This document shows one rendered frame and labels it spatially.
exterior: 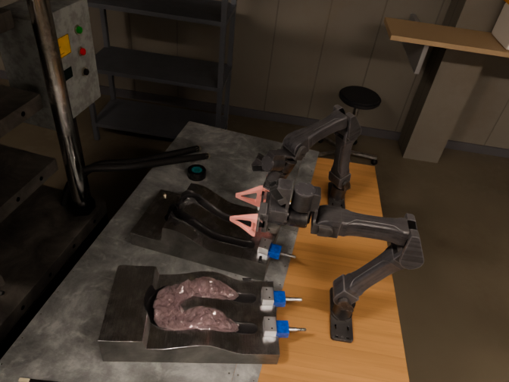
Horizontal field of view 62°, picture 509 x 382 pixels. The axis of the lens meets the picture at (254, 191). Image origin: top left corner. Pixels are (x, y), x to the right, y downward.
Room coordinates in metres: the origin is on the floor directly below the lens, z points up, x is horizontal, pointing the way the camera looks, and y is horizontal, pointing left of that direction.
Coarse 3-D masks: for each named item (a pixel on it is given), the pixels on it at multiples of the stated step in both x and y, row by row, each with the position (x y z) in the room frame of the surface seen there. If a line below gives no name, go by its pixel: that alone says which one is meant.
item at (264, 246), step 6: (264, 240) 1.01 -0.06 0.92; (270, 240) 1.02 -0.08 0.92; (258, 246) 0.98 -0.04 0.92; (264, 246) 0.99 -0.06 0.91; (270, 246) 1.00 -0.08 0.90; (276, 246) 1.01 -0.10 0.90; (258, 252) 0.98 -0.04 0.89; (264, 252) 0.98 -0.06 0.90; (270, 252) 0.98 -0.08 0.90; (276, 252) 0.98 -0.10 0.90; (282, 252) 0.99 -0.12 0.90; (276, 258) 0.97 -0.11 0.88
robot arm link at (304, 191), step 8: (296, 184) 0.86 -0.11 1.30; (304, 184) 0.87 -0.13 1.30; (296, 192) 0.83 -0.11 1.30; (304, 192) 0.84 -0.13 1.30; (312, 192) 0.84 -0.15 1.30; (320, 192) 0.85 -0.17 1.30; (296, 200) 0.83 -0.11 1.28; (304, 200) 0.82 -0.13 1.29; (312, 200) 0.83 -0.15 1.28; (296, 208) 0.82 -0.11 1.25; (304, 208) 0.82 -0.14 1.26; (312, 208) 0.83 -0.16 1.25; (312, 216) 0.85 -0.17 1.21; (312, 224) 0.81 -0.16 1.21; (320, 224) 0.81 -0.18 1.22; (312, 232) 0.81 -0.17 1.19; (320, 232) 0.80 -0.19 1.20; (328, 232) 0.80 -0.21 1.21
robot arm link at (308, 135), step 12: (336, 108) 1.39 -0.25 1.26; (324, 120) 1.33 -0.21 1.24; (336, 120) 1.33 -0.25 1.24; (348, 120) 1.34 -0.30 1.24; (300, 132) 1.27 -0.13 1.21; (312, 132) 1.27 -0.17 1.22; (324, 132) 1.29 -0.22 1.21; (348, 132) 1.34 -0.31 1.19; (360, 132) 1.38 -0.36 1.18; (288, 144) 1.23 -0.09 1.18; (300, 144) 1.21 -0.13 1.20; (312, 144) 1.25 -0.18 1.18
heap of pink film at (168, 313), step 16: (176, 288) 0.78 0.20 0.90; (192, 288) 0.79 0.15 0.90; (208, 288) 0.79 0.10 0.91; (224, 288) 0.81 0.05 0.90; (160, 304) 0.72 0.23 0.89; (176, 304) 0.73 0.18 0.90; (160, 320) 0.68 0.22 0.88; (176, 320) 0.68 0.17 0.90; (192, 320) 0.67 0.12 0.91; (208, 320) 0.68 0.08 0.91; (224, 320) 0.70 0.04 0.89
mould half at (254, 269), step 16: (160, 192) 1.25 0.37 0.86; (208, 192) 1.22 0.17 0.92; (160, 208) 1.16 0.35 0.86; (192, 208) 1.11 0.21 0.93; (224, 208) 1.18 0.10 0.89; (240, 208) 1.20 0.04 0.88; (144, 224) 1.07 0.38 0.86; (160, 224) 1.08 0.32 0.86; (176, 224) 1.02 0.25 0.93; (208, 224) 1.07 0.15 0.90; (224, 224) 1.10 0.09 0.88; (144, 240) 1.01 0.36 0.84; (160, 240) 1.00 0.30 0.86; (176, 240) 0.99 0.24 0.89; (192, 240) 0.98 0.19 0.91; (208, 240) 1.01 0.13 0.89; (256, 240) 1.03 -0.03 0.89; (272, 240) 1.05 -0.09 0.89; (176, 256) 0.99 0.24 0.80; (192, 256) 0.98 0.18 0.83; (208, 256) 0.97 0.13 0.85; (224, 256) 0.96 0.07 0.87; (240, 256) 0.95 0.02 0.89; (256, 256) 0.96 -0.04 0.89; (240, 272) 0.95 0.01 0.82; (256, 272) 0.94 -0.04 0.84
